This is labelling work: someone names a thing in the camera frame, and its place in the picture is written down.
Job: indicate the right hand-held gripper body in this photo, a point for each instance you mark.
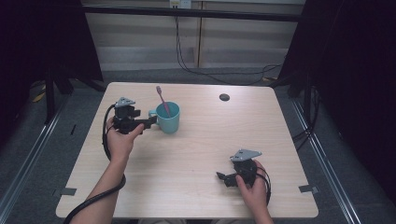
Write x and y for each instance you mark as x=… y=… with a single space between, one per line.
x=246 y=169

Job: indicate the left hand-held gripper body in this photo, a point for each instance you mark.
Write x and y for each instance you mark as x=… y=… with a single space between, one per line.
x=126 y=119

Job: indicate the teal cup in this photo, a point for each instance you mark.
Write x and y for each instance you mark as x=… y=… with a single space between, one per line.
x=169 y=123

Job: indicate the pink toothbrush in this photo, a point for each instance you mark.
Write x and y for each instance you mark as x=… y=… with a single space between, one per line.
x=163 y=101

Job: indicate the person's left hand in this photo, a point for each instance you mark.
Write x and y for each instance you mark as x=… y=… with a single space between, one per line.
x=120 y=144

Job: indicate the person's right hand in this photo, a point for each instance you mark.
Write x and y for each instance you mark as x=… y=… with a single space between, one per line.
x=257 y=196

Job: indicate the small black floor strip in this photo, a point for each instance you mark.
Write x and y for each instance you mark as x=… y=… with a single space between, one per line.
x=73 y=129

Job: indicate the grey tape piece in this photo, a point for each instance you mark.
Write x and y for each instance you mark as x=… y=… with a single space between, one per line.
x=308 y=188
x=68 y=191

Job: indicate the dark round table grommet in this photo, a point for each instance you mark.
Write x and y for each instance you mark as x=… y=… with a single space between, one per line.
x=224 y=97

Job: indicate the black metal stand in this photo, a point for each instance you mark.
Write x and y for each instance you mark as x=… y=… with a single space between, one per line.
x=307 y=99
x=49 y=99

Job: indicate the yellow floor scrap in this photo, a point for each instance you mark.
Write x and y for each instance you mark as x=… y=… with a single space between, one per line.
x=39 y=97

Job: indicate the black horizontal bar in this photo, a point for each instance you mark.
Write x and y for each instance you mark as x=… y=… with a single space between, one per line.
x=193 y=13

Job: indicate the dark curtain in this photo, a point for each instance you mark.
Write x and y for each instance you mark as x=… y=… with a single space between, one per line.
x=351 y=77
x=37 y=40

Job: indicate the metal floor rail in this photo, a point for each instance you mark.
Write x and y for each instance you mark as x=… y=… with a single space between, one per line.
x=29 y=155
x=327 y=168

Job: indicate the pale vertical wall post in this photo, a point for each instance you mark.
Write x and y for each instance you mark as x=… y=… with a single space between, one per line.
x=199 y=37

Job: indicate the white wall socket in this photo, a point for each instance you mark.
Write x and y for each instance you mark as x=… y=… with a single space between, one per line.
x=180 y=3

